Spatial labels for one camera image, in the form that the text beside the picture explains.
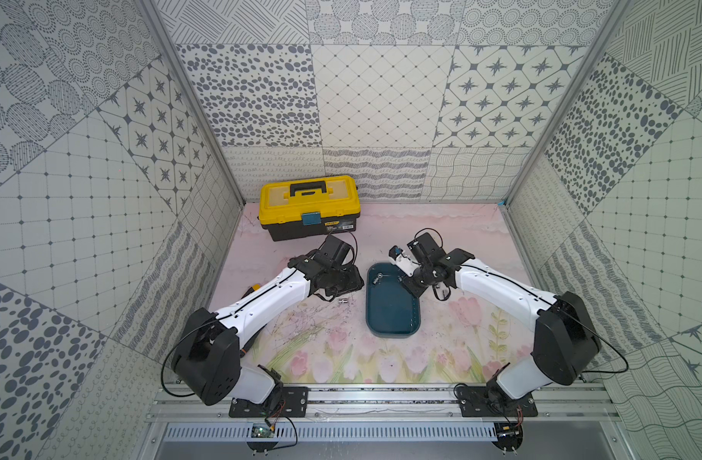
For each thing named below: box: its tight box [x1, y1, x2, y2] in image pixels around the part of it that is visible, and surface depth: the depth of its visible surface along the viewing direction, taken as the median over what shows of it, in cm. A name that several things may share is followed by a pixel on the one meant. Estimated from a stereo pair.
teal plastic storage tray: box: [365, 262, 422, 339], surface depth 92 cm
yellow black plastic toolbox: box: [257, 175, 361, 243], surface depth 101 cm
